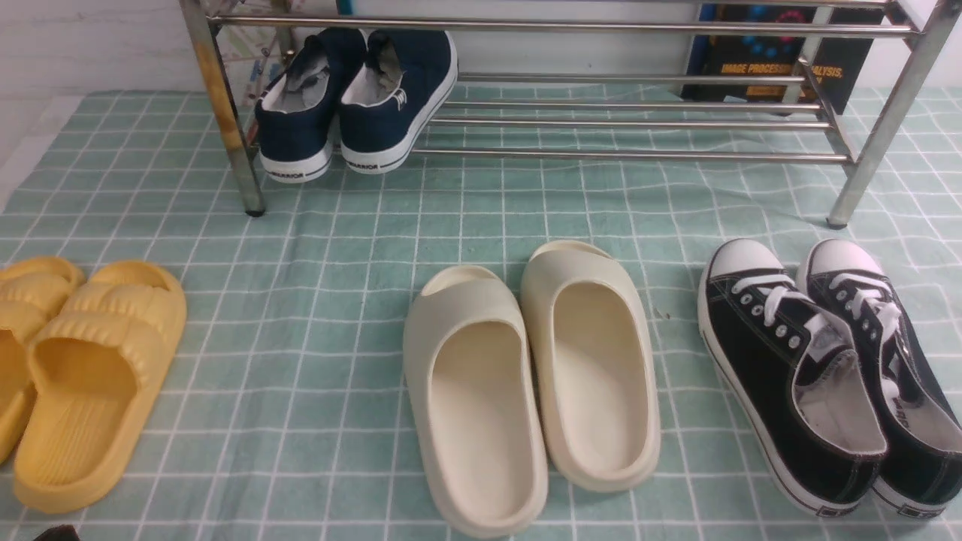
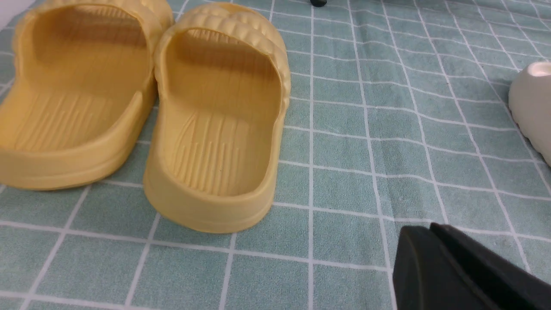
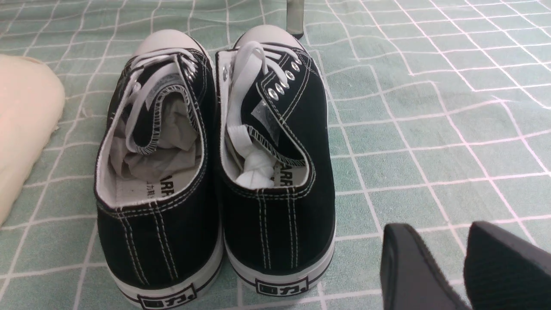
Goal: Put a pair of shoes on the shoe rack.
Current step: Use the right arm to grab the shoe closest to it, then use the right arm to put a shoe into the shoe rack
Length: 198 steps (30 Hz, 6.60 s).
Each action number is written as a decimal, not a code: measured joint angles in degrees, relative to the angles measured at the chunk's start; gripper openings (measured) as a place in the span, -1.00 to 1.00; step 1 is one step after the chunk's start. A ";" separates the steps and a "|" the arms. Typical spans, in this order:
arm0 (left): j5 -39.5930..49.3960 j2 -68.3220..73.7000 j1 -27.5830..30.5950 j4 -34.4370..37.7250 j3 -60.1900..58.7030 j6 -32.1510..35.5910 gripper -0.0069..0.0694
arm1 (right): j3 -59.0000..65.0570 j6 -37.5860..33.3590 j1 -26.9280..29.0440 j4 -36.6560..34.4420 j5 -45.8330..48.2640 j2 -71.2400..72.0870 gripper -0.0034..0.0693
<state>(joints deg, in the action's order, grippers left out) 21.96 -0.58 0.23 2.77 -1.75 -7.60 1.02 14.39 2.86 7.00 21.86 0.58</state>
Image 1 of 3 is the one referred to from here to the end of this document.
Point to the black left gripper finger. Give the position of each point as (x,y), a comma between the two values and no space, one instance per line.
(59,533)

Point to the black canvas sneaker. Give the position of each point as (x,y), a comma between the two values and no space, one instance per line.
(921,474)
(794,368)

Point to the silver metal shoe rack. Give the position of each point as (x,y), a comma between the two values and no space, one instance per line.
(804,108)

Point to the right yellow rubber slipper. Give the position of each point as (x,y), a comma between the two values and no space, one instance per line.
(97,368)

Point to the yellow rubber slipper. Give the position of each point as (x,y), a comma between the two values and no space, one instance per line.
(32,293)
(97,368)

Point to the left yellow rubber slipper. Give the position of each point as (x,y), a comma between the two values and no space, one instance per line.
(32,293)

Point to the left cream foam slipper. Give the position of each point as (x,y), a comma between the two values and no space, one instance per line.
(468,372)

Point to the cream foam slipper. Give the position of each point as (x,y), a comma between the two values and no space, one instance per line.
(468,372)
(592,352)

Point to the left navy canvas sneaker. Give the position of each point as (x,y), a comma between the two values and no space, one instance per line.
(296,111)

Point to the navy canvas sneaker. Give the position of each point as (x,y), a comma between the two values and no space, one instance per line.
(406,77)
(296,111)

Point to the right cream foam slipper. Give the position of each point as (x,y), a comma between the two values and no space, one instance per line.
(592,352)

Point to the right navy canvas sneaker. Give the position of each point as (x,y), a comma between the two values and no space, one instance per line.
(406,77)

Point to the green checked cloth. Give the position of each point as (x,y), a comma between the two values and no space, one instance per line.
(285,417)

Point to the dark image processing book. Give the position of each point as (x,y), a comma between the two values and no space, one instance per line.
(837,62)

